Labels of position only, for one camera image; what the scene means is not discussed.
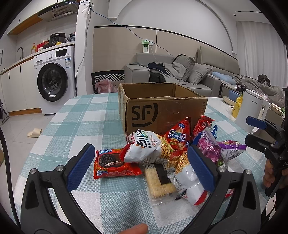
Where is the wall socket with green plug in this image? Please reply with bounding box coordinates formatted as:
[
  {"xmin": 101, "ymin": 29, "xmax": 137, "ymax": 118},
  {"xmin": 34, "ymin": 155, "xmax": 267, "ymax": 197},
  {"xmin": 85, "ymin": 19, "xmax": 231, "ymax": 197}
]
[{"xmin": 141, "ymin": 39, "xmax": 154, "ymax": 54}]

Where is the red small snack packet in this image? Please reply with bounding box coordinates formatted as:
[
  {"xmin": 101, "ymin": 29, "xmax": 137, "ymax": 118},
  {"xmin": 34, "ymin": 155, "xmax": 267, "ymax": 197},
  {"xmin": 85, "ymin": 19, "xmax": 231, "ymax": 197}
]
[{"xmin": 192, "ymin": 115, "xmax": 214, "ymax": 138}]

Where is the white washing machine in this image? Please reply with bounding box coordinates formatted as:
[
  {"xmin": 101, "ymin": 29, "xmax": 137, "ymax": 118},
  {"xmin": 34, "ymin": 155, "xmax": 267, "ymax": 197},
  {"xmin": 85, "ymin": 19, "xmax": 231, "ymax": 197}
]
[{"xmin": 33, "ymin": 45, "xmax": 76, "ymax": 115}]

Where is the teal plaid tablecloth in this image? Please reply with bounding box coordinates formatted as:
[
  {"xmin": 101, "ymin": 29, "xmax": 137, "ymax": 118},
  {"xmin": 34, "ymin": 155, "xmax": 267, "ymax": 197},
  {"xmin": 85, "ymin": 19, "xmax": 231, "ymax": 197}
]
[{"xmin": 13, "ymin": 92, "xmax": 269, "ymax": 234}]

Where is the grey clothes pile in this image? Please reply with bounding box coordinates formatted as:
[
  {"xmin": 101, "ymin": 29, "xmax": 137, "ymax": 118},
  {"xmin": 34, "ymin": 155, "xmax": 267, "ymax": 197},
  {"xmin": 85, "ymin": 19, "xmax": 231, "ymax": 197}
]
[{"xmin": 147, "ymin": 62, "xmax": 186, "ymax": 85}]

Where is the clear cracker sandwich pack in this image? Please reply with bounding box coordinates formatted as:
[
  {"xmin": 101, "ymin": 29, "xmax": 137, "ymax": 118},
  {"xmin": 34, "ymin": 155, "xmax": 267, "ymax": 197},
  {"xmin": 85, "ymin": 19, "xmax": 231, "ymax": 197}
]
[{"xmin": 143, "ymin": 163, "xmax": 178, "ymax": 206}]

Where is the pink cloth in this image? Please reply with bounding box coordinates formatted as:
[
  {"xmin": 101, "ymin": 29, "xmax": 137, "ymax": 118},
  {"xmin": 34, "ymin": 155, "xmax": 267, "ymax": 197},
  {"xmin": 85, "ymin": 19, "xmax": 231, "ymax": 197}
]
[{"xmin": 95, "ymin": 79, "xmax": 118, "ymax": 94}]

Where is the white curtain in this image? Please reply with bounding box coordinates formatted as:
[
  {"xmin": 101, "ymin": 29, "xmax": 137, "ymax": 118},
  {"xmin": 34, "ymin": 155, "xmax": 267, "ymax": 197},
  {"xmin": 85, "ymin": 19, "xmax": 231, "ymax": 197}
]
[{"xmin": 236, "ymin": 21, "xmax": 287, "ymax": 89}]

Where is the grey sofa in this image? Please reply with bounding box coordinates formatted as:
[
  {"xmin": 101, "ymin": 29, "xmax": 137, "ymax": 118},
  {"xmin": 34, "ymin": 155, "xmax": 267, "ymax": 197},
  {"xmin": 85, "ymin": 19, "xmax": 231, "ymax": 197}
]
[{"xmin": 124, "ymin": 46, "xmax": 240, "ymax": 97}]

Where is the light blue pillow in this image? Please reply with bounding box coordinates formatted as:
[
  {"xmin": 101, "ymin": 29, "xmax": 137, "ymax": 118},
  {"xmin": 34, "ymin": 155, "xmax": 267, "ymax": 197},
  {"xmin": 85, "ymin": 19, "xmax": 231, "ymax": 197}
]
[{"xmin": 212, "ymin": 71, "xmax": 236, "ymax": 85}]

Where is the person's left hand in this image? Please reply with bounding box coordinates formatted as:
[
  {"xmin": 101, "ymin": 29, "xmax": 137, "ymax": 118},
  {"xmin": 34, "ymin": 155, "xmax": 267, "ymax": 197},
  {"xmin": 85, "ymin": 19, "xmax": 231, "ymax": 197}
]
[{"xmin": 119, "ymin": 223, "xmax": 148, "ymax": 234}]

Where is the blue Oreo packet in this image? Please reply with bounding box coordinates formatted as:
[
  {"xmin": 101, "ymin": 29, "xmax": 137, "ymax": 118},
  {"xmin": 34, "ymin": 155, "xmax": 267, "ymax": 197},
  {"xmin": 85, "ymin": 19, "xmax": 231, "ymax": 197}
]
[{"xmin": 210, "ymin": 124, "xmax": 218, "ymax": 139}]

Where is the red orange snack bag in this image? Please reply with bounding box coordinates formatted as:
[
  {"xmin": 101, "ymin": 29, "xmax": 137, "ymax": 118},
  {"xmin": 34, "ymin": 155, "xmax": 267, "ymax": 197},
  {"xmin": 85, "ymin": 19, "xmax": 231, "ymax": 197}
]
[{"xmin": 164, "ymin": 117, "xmax": 191, "ymax": 152}]

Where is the grey cushion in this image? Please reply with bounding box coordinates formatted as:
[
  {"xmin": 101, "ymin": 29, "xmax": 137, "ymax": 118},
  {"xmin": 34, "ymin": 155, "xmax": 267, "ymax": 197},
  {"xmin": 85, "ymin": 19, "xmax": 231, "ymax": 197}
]
[{"xmin": 187, "ymin": 63, "xmax": 213, "ymax": 85}]

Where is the white kitchen cabinet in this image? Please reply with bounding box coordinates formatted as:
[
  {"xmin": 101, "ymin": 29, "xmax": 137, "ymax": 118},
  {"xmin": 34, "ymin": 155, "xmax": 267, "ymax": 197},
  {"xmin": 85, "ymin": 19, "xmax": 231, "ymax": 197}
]
[{"xmin": 1, "ymin": 59, "xmax": 40, "ymax": 112}]

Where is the yellow bag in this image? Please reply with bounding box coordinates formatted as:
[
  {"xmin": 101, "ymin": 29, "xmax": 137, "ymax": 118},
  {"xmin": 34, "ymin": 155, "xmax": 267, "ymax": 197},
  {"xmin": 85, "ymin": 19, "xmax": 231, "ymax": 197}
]
[{"xmin": 232, "ymin": 95, "xmax": 243, "ymax": 118}]

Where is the beige slipper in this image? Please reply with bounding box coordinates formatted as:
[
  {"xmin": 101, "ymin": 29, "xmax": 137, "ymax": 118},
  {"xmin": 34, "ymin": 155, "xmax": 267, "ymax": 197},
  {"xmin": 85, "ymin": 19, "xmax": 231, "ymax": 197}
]
[{"xmin": 27, "ymin": 128, "xmax": 42, "ymax": 138}]

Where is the black pot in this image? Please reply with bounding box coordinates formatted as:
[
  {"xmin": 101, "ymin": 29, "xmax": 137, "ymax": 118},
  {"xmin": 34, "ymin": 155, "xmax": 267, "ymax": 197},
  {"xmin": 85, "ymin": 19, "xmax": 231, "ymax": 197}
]
[{"xmin": 49, "ymin": 33, "xmax": 66, "ymax": 45}]

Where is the brown SF cardboard box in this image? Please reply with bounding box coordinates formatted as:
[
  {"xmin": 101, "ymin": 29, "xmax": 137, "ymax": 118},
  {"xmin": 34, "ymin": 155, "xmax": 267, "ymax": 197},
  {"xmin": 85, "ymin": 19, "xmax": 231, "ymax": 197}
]
[{"xmin": 118, "ymin": 83, "xmax": 208, "ymax": 137}]

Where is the purple snack bag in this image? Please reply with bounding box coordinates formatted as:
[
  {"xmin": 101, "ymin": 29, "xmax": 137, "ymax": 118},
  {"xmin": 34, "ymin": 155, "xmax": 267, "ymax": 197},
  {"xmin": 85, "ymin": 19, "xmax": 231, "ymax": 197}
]
[
  {"xmin": 197, "ymin": 127, "xmax": 224, "ymax": 166},
  {"xmin": 217, "ymin": 140, "xmax": 247, "ymax": 162}
]

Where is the red Oreo cookie packet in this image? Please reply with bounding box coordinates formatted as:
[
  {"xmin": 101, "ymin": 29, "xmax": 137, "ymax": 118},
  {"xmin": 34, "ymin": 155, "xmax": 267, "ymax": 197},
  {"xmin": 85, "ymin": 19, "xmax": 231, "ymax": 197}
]
[{"xmin": 93, "ymin": 144, "xmax": 142, "ymax": 179}]

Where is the blue cable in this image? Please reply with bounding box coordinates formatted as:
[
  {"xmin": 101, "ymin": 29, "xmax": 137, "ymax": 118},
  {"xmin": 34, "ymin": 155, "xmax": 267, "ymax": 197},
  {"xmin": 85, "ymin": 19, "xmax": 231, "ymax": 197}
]
[{"xmin": 90, "ymin": 6, "xmax": 174, "ymax": 57}]

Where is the white noodle snack bag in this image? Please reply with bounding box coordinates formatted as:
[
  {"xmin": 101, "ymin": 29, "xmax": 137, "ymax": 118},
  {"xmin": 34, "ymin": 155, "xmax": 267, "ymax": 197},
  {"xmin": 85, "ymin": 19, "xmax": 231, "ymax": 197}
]
[{"xmin": 123, "ymin": 130, "xmax": 174, "ymax": 164}]

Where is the white electric kettle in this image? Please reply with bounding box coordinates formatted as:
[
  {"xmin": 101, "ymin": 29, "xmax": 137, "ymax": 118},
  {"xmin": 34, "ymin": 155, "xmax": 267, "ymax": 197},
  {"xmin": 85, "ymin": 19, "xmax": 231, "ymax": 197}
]
[{"xmin": 235, "ymin": 89, "xmax": 269, "ymax": 133}]

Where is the black patterned chair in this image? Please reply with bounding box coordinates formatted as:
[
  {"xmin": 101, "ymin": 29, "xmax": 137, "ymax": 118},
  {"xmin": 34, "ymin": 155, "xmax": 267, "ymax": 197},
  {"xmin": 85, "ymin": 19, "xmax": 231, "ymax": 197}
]
[{"xmin": 91, "ymin": 69, "xmax": 125, "ymax": 94}]

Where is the person's right hand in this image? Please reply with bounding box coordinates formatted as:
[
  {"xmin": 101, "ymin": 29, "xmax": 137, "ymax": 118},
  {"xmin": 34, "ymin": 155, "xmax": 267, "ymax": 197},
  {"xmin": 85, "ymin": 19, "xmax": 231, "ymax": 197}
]
[{"xmin": 263, "ymin": 159, "xmax": 288, "ymax": 189}]

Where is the range hood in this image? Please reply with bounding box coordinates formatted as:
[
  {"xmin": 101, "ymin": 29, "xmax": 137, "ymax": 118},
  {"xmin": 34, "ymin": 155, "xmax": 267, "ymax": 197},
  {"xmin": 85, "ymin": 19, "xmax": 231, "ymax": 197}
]
[{"xmin": 38, "ymin": 1, "xmax": 79, "ymax": 21}]

